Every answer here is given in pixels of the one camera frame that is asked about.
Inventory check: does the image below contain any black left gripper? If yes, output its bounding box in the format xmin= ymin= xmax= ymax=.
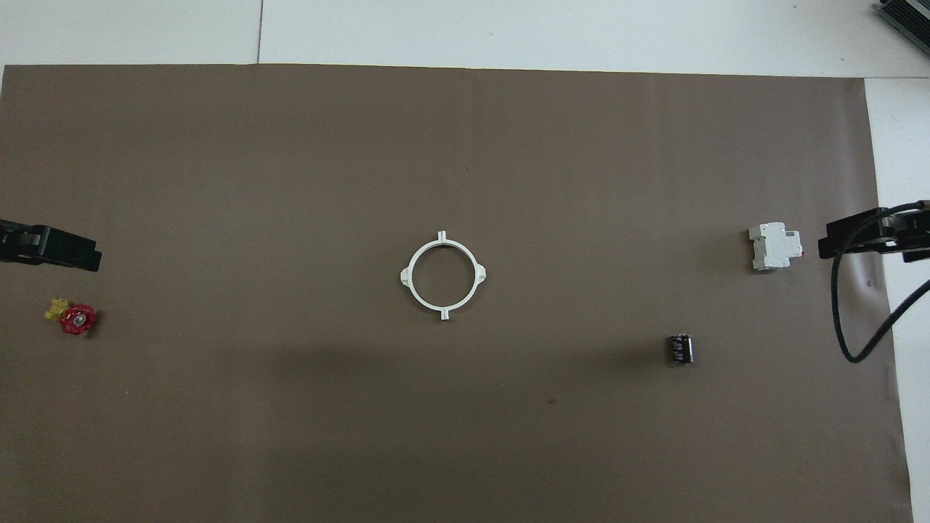
xmin=0 ymin=219 xmax=103 ymax=273

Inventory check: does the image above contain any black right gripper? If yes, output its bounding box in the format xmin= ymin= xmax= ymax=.
xmin=818 ymin=201 xmax=930 ymax=264

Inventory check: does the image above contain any white half pipe clamp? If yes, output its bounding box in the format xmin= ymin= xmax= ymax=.
xmin=399 ymin=230 xmax=445 ymax=323
xmin=439 ymin=230 xmax=488 ymax=323

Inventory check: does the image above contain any red handwheel brass valve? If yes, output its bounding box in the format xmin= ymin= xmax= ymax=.
xmin=44 ymin=296 xmax=97 ymax=336

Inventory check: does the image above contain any white circuit breaker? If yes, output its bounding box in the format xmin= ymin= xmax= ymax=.
xmin=748 ymin=222 xmax=804 ymax=272

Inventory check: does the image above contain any grey ribbed metal device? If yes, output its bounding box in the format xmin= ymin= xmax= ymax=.
xmin=874 ymin=0 xmax=930 ymax=38

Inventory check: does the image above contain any brown table mat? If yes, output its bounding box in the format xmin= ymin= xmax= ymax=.
xmin=0 ymin=64 xmax=915 ymax=523

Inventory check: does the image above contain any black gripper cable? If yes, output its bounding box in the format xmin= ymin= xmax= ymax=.
xmin=833 ymin=202 xmax=930 ymax=365

